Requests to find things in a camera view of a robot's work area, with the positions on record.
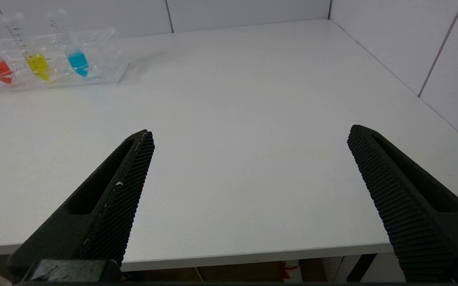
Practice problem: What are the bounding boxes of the test tube with blue liquid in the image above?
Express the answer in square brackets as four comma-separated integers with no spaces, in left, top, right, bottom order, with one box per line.
[46,8,89,77]

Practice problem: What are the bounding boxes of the white object with red mark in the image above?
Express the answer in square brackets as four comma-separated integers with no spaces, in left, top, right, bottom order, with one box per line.
[280,260,303,282]

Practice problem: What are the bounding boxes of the test tube with yellow liquid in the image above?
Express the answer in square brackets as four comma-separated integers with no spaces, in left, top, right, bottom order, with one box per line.
[2,12,50,81]

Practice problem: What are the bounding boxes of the clear acrylic test tube rack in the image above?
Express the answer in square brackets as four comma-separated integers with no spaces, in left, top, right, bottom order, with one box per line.
[0,28,130,95]

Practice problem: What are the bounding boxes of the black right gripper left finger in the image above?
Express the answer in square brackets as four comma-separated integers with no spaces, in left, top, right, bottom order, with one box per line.
[8,129,155,283]

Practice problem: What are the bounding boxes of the black table leg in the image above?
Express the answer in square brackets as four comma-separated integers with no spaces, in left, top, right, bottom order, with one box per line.
[346,253,377,282]

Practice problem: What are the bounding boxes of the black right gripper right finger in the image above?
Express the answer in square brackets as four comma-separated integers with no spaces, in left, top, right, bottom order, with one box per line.
[347,125,458,283]

